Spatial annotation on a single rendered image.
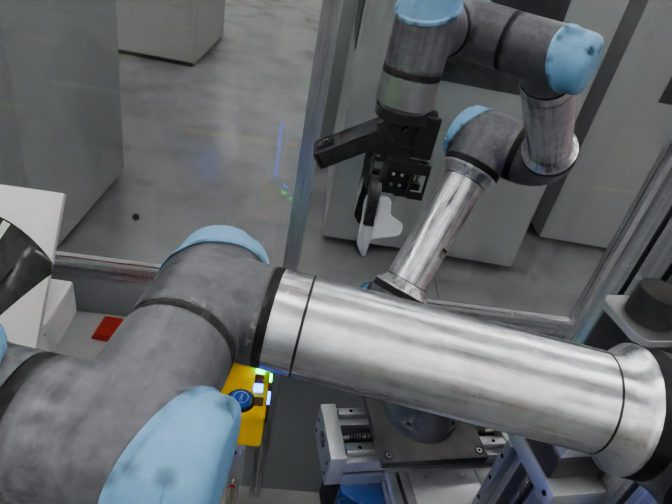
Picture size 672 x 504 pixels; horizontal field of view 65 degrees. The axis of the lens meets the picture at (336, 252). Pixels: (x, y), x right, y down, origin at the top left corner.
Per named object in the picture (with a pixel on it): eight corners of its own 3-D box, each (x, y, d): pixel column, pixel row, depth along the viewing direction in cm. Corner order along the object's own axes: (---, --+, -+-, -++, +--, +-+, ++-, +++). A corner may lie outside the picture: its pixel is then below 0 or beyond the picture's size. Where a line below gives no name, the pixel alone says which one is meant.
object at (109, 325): (105, 318, 141) (105, 313, 140) (135, 324, 141) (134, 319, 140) (91, 339, 134) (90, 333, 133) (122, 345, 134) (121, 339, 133)
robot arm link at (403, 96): (385, 77, 63) (379, 59, 70) (377, 114, 66) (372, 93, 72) (445, 88, 64) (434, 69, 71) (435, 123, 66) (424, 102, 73)
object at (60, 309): (15, 304, 139) (8, 271, 133) (78, 312, 141) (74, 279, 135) (-20, 350, 125) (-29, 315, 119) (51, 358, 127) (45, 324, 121)
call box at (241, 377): (221, 384, 116) (224, 350, 110) (267, 389, 117) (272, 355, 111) (208, 447, 103) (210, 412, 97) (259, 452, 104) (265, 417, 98)
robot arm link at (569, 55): (562, 211, 104) (569, 93, 60) (510, 188, 109) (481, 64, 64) (591, 160, 104) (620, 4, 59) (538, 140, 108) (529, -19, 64)
